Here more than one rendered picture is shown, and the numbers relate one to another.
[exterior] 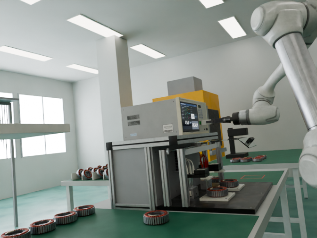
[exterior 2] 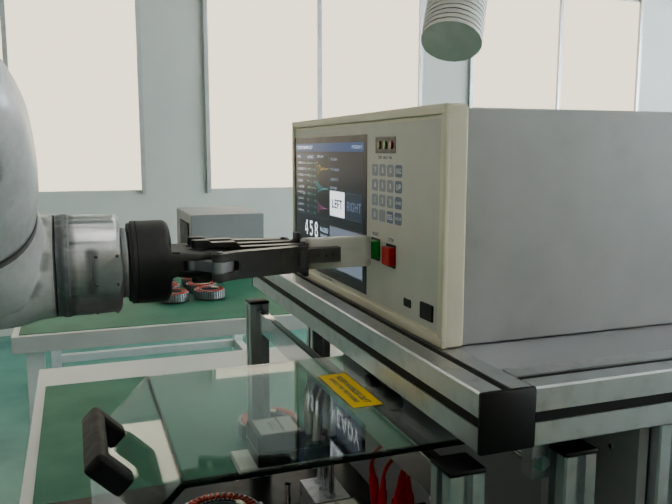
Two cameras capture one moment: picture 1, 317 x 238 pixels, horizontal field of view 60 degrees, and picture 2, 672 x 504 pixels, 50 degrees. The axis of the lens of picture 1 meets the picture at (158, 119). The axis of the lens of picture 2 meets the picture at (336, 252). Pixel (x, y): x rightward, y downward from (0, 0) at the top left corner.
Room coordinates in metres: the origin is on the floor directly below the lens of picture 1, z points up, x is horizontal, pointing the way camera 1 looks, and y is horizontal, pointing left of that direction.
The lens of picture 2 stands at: (2.17, -0.83, 1.28)
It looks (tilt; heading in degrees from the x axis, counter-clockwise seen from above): 8 degrees down; 131
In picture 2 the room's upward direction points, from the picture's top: straight up
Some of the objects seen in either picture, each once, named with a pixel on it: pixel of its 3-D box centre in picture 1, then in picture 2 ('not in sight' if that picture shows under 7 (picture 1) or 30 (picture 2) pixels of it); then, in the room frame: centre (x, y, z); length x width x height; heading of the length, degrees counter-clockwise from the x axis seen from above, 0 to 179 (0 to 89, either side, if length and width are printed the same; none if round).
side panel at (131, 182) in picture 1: (130, 178); not in sight; (1.49, 0.18, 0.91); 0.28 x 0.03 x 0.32; 61
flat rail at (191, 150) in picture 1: (202, 148); (322, 374); (1.63, -0.24, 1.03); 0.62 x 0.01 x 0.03; 151
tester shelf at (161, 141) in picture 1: (168, 140); (489, 304); (1.74, -0.05, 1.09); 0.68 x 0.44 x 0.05; 151
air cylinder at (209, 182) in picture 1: (206, 183); not in sight; (1.76, -0.26, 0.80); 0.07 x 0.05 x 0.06; 151
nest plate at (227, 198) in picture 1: (217, 196); not in sight; (1.48, -0.27, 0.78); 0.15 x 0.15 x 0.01; 61
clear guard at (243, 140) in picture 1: (226, 143); (287, 435); (1.74, -0.41, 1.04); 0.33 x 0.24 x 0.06; 61
